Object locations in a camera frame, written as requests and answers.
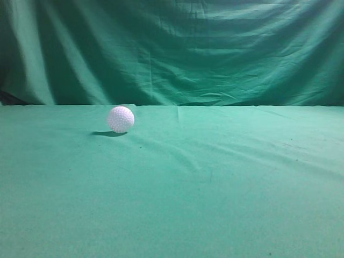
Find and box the white dimpled ball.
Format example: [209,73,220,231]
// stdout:
[107,106,135,133]

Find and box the green table cloth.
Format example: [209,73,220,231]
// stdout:
[1,105,343,257]

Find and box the green backdrop curtain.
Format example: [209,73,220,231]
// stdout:
[1,1,343,106]

